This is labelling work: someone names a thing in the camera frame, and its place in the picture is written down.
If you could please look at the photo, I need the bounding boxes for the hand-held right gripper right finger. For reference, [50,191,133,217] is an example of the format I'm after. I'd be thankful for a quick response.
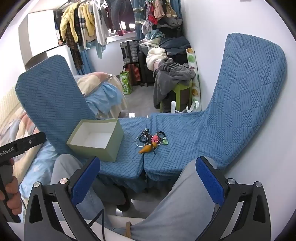
[195,156,271,241]

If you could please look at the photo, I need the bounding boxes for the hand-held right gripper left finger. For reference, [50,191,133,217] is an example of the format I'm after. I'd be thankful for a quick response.
[24,156,102,241]

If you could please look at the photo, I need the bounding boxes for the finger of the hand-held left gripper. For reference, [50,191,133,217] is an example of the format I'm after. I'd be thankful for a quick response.
[23,132,47,149]

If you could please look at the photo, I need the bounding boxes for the green cardboard box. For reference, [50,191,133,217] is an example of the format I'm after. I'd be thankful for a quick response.
[66,118,125,163]

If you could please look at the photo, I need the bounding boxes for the orange carrot pendant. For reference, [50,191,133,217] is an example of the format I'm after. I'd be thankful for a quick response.
[138,142,159,154]

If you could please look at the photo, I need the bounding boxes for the person's left hand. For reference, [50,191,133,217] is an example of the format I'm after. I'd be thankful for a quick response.
[0,176,22,210]

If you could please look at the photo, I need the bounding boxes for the person's left leg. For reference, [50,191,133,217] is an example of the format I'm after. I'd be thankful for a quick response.
[50,154,130,220]

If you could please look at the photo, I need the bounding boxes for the person's leg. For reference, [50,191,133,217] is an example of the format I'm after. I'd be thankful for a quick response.
[113,160,222,241]
[50,154,130,220]

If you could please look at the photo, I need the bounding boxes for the pastel patterned quilt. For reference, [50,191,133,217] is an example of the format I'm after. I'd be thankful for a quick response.
[0,87,58,193]

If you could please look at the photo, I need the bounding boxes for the person's right leg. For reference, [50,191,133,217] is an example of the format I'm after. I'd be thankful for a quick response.
[113,160,222,241]

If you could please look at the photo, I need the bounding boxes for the white bag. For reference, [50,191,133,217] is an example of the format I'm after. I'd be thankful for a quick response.
[171,101,199,114]

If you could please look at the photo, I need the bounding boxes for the light blue blanket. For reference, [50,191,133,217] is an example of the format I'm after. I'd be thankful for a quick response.
[85,83,125,114]

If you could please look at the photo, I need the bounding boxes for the beige pillow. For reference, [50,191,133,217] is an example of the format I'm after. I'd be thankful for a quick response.
[77,72,114,98]

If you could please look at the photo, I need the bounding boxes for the blue quilted chair covers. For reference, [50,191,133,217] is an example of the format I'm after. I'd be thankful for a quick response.
[143,33,287,183]

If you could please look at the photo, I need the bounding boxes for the green plastic stool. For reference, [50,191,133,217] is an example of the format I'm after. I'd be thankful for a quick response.
[160,80,192,114]

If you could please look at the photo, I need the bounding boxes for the green shopping bag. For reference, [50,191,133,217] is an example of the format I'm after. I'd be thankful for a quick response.
[120,71,133,95]

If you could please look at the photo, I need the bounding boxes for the white wardrobe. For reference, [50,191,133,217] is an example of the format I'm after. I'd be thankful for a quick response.
[18,9,77,75]

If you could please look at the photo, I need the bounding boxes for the grey fleece garment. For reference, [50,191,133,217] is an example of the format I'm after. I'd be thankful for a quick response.
[153,58,196,109]

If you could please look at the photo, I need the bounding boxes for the red suitcase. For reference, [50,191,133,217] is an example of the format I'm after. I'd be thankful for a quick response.
[126,64,141,86]

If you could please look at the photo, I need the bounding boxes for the rolled dotted mat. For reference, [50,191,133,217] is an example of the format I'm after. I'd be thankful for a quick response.
[186,47,201,110]

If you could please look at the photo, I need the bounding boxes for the black suitcase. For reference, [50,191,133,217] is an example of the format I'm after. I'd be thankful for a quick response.
[137,51,155,87]

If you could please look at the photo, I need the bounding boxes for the grey suitcase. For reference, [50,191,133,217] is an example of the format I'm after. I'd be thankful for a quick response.
[120,40,139,65]

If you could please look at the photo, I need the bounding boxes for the row of hanging clothes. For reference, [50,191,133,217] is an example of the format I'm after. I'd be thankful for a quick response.
[59,0,136,72]

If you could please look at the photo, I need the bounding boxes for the white puffy jacket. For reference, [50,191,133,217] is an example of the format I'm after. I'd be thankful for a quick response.
[146,46,167,70]

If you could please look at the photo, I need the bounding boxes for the pile of clothes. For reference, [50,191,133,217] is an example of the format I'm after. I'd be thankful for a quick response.
[139,0,192,70]

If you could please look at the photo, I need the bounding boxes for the window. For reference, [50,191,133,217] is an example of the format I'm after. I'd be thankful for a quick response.
[109,19,137,40]

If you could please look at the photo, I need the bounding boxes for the blue curtain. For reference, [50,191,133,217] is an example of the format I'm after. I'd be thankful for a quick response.
[131,0,148,42]

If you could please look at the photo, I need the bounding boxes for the black cable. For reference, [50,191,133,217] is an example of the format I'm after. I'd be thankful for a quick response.
[87,209,104,234]

